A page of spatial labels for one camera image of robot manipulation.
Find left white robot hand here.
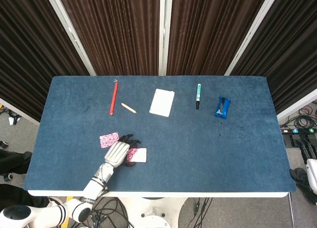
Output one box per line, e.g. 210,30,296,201
103,133,142,168

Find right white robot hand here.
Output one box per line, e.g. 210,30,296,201
289,139,317,189

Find pink patterned card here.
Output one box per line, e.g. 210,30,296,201
126,148,139,163
99,132,120,149

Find black power strip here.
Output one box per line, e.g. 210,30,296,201
281,127,317,135

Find metal table support rod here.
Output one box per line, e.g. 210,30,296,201
288,192,297,228

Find short wooden pencil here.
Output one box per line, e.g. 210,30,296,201
120,103,137,114

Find long red pencil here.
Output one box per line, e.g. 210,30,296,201
109,80,119,116

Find white notepad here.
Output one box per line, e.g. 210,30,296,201
149,88,175,118

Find blue felt table mat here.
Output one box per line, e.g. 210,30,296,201
22,75,297,193

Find yellow floor bar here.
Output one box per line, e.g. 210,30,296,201
61,197,73,228

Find green white marker pen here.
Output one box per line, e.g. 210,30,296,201
196,83,202,110

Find person black trouser leg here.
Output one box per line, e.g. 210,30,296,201
0,183,50,209
0,148,33,175

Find blue snack wrapper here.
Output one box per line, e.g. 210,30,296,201
213,96,232,119

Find brown pleated curtain panel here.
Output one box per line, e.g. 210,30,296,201
231,0,317,114
0,0,91,123
166,0,270,76
55,0,161,76

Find black floor cable bundle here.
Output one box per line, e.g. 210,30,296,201
279,104,317,129

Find tangled black cables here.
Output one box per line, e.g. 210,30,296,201
90,197,132,228

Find black cable with inline switch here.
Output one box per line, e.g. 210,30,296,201
185,197,213,228

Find white partition frame post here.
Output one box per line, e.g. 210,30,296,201
158,0,173,76
44,0,97,76
224,0,282,76

